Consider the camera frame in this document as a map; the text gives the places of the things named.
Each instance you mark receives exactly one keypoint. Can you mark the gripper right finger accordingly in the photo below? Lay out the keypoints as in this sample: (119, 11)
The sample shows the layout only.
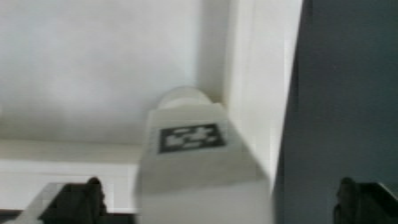
(366, 203)

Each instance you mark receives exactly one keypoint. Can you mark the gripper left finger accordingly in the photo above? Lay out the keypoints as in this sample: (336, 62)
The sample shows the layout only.
(68, 204)

